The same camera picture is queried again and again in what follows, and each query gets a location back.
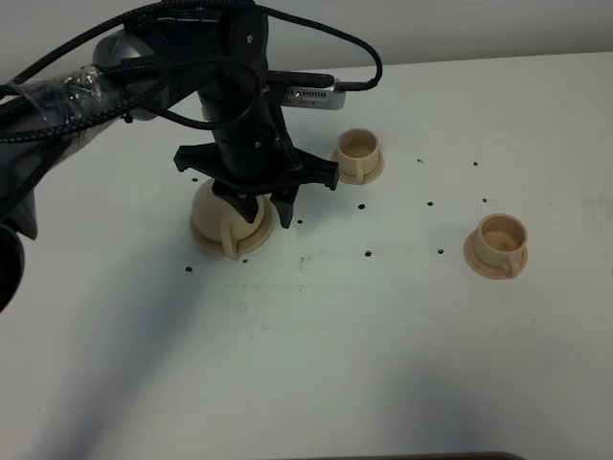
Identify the far beige teacup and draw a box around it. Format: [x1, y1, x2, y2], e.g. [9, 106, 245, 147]
[334, 128, 382, 157]

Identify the far beige cup saucer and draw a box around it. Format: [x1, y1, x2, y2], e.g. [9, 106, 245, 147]
[331, 149, 384, 185]

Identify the beige ceramic teapot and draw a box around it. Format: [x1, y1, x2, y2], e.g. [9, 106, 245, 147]
[191, 177, 266, 262]

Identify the near beige teacup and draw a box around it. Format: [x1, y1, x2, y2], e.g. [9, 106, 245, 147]
[474, 214, 528, 278]

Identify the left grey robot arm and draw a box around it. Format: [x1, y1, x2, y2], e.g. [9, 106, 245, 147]
[1, 1, 363, 305]

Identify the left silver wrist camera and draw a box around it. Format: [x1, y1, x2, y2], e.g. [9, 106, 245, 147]
[266, 70, 346, 110]

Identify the beige teacup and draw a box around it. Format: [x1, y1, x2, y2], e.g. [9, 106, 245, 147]
[474, 214, 528, 278]
[334, 128, 382, 157]

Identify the near beige cup saucer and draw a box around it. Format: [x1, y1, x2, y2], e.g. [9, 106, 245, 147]
[464, 231, 528, 280]

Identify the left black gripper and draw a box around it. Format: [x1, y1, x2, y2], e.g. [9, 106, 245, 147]
[174, 82, 339, 228]

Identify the beige cup saucer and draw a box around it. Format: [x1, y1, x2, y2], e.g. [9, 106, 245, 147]
[331, 149, 384, 185]
[464, 231, 528, 280]

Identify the beige teapot saucer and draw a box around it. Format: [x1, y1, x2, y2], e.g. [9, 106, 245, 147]
[190, 198, 278, 256]

